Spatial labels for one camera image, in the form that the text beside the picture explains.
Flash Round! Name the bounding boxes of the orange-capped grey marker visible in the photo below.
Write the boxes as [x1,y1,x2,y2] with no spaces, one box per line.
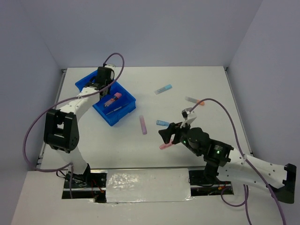
[185,96,205,106]

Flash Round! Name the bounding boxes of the purple highlighter pen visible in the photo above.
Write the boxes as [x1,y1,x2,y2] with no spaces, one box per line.
[139,115,147,135]

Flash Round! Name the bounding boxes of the pink-capped eraser jar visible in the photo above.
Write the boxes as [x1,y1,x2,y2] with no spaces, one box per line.
[104,92,122,107]

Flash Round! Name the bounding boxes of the blue mini stapler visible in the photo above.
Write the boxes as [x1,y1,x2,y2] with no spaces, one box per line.
[156,120,170,127]

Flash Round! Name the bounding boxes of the right aluminium table rail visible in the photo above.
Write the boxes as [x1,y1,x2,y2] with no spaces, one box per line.
[223,67,255,157]

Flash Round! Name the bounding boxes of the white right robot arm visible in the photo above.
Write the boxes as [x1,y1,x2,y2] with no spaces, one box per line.
[158,123,297,204]

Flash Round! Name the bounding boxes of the black thin pen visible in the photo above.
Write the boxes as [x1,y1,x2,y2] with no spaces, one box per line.
[106,103,129,115]

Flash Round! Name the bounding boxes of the blue divided plastic bin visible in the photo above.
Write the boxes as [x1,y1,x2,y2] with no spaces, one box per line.
[75,70,135,126]

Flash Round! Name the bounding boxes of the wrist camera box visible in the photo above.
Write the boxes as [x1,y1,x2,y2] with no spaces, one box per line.
[103,64,116,70]
[180,108,197,128]

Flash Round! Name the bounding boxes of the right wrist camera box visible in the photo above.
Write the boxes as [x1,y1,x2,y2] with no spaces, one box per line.
[180,108,197,128]

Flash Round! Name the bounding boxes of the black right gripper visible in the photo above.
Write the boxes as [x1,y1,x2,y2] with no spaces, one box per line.
[158,118,202,156]

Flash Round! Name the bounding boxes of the pink highlighter pen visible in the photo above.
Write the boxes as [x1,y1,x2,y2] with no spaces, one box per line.
[159,140,173,150]

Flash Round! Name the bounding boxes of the blue-capped grey marker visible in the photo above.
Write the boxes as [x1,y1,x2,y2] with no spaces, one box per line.
[154,84,172,95]

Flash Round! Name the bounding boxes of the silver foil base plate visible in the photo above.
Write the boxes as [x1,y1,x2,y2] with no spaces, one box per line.
[105,168,192,203]

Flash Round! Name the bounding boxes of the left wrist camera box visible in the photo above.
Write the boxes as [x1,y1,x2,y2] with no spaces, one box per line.
[103,64,116,70]

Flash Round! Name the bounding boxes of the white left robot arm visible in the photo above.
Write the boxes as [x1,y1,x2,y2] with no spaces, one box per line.
[44,66,114,187]

